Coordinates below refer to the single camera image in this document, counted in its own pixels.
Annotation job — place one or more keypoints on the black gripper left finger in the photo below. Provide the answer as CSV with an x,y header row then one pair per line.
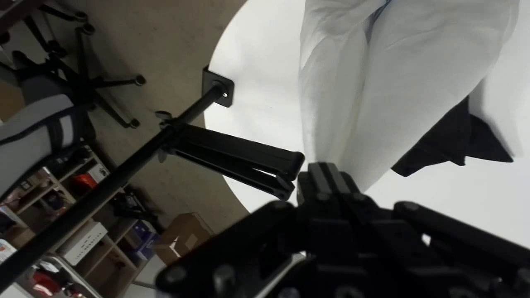
x,y
259,249

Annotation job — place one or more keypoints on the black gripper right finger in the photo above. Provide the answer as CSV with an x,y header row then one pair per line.
x,y
419,254

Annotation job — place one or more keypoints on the white cloth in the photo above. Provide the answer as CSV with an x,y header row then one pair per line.
x,y
398,72

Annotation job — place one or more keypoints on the black cloth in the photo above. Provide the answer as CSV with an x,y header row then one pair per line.
x,y
457,141

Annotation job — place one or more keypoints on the black stand with pole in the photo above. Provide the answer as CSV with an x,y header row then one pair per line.
x,y
110,183

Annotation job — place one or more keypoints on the small brown cardboard box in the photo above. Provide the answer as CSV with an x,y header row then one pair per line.
x,y
182,237

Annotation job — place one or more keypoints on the white flat box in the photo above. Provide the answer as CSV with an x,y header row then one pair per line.
x,y
83,242

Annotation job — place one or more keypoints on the wooden shelf unit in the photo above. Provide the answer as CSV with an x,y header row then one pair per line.
x,y
50,213

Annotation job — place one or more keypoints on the grey office chair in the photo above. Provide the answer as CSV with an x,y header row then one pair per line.
x,y
33,138

